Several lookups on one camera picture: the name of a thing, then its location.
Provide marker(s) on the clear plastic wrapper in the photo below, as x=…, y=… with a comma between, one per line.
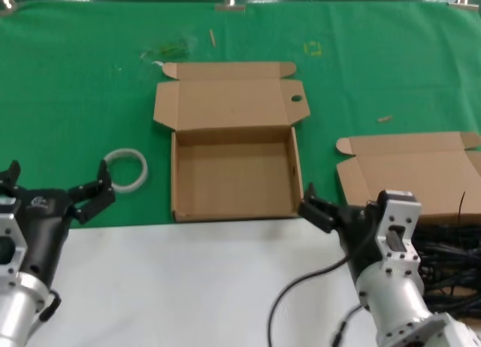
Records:
x=171, y=48

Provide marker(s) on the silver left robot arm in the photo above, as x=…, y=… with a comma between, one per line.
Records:
x=19, y=313

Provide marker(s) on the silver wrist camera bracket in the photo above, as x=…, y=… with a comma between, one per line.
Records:
x=9, y=260
x=398, y=257

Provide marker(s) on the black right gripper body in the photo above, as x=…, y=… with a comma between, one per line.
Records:
x=357, y=234

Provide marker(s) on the green table cloth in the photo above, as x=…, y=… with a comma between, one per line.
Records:
x=75, y=99

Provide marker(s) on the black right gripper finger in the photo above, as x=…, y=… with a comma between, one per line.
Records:
x=317, y=212

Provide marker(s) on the open cardboard box with hole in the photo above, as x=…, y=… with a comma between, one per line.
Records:
x=233, y=174

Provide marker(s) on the white tape roll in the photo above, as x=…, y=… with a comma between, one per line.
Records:
x=139, y=176

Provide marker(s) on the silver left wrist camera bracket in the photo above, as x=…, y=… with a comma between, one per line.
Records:
x=9, y=260

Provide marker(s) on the short wooden piece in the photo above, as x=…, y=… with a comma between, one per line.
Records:
x=385, y=119

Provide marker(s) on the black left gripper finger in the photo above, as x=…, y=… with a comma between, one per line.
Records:
x=11, y=174
x=95, y=197

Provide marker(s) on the long thin wooden stick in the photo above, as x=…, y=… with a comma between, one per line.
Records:
x=212, y=37

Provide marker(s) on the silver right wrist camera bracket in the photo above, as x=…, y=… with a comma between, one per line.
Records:
x=398, y=257

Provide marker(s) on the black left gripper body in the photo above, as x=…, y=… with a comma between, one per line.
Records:
x=43, y=230

